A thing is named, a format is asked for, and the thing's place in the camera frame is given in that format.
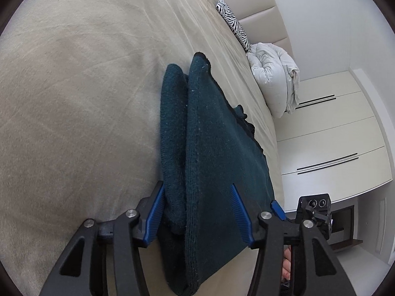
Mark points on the white folded duvet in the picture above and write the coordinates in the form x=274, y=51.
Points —
x=274, y=64

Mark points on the zebra print pillow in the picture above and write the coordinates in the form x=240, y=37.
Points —
x=235, y=24

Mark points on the dark wooden furniture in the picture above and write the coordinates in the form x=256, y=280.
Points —
x=347, y=228

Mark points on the beige padded headboard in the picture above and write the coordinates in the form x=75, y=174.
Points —
x=259, y=12

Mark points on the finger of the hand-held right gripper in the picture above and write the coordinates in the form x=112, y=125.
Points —
x=278, y=210

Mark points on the bed with beige sheet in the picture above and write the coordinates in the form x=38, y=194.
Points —
x=86, y=92

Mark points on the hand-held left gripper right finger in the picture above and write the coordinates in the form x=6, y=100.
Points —
x=242, y=219

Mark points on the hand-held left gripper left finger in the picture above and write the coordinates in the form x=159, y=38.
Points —
x=155, y=214

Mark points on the white pillow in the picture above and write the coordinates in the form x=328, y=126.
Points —
x=276, y=98

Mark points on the white wardrobe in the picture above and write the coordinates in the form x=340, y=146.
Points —
x=333, y=129

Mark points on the person's right hand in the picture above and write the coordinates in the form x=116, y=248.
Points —
x=286, y=268

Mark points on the dark green knit sweater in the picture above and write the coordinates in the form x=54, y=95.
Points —
x=209, y=166

